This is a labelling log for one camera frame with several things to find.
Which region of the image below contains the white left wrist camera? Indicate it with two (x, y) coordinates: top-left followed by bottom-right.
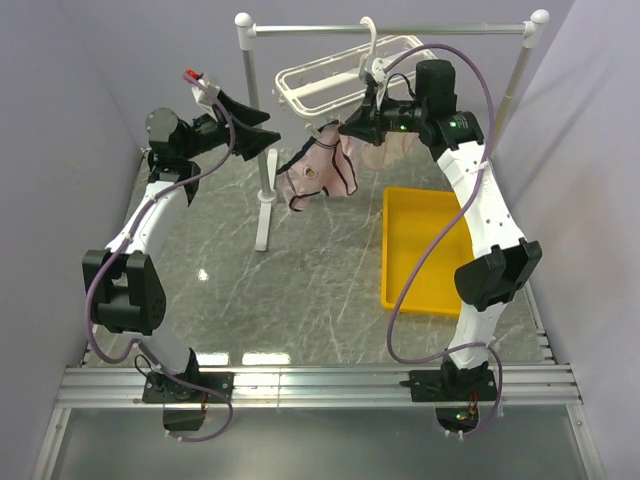
(183, 69), (222, 120)

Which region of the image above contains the white pink underwear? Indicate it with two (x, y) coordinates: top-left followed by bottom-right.
(361, 132), (418, 171)

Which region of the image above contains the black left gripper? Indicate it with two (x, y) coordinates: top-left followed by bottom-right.
(181, 91), (281, 161)

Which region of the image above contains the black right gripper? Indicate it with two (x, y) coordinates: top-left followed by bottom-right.
(338, 87), (428, 148)

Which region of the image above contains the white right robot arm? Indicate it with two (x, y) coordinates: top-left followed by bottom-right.
(340, 58), (542, 402)

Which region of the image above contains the white metal clothes rack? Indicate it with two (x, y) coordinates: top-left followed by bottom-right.
(233, 8), (551, 251)

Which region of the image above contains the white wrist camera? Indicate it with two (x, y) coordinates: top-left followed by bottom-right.
(358, 54), (389, 110)
(183, 69), (222, 120)

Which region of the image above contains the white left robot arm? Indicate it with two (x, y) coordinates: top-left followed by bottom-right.
(82, 91), (280, 443)

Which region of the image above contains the white plastic clip hanger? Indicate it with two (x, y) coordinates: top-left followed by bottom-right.
(274, 17), (422, 120)

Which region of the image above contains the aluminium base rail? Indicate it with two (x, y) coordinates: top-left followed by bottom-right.
(34, 364), (605, 479)

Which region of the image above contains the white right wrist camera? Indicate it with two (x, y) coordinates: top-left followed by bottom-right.
(358, 54), (389, 110)

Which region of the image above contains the yellow plastic tray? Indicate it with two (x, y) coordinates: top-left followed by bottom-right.
(379, 186), (476, 318)

